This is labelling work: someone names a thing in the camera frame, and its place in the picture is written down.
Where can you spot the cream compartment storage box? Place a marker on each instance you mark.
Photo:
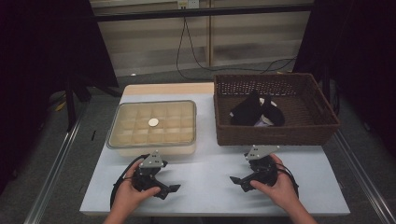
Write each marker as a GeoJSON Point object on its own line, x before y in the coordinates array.
{"type": "Point", "coordinates": [155, 151]}

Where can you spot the black metal stand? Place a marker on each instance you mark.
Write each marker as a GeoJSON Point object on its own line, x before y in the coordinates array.
{"type": "Point", "coordinates": [71, 105]}

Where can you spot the cream white sock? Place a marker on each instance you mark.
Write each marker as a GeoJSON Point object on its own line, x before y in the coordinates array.
{"type": "Point", "coordinates": [267, 120]}

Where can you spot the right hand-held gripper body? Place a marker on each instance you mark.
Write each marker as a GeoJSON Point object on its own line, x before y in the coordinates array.
{"type": "Point", "coordinates": [264, 168]}

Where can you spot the person's right hand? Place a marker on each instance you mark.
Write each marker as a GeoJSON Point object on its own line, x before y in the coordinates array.
{"type": "Point", "coordinates": [283, 189]}

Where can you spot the metal floor rail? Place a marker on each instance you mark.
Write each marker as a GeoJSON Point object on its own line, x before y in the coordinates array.
{"type": "Point", "coordinates": [53, 177]}
{"type": "Point", "coordinates": [367, 186]}

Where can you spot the brown wicker basket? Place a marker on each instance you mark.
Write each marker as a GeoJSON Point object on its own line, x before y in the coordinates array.
{"type": "Point", "coordinates": [311, 109]}

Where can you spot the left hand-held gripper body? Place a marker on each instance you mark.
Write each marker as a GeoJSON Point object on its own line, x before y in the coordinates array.
{"type": "Point", "coordinates": [149, 174]}

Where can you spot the person's left hand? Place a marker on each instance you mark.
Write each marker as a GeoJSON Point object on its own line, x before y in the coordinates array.
{"type": "Point", "coordinates": [129, 194]}

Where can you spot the white wall socket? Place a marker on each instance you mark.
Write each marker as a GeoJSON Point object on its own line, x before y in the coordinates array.
{"type": "Point", "coordinates": [188, 3]}

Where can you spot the clear lid with round knob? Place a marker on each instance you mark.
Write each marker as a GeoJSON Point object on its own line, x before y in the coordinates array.
{"type": "Point", "coordinates": [174, 109]}

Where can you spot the black horizontal bar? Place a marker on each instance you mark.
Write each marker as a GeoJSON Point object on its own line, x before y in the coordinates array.
{"type": "Point", "coordinates": [202, 13]}

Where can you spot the wooden vertical post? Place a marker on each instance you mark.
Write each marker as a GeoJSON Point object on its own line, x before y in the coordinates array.
{"type": "Point", "coordinates": [211, 37]}

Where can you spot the dark curtain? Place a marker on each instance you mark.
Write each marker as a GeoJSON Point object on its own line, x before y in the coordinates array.
{"type": "Point", "coordinates": [46, 46]}
{"type": "Point", "coordinates": [373, 31]}

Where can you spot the small yellow floor object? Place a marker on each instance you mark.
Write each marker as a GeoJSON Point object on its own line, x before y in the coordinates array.
{"type": "Point", "coordinates": [60, 106]}

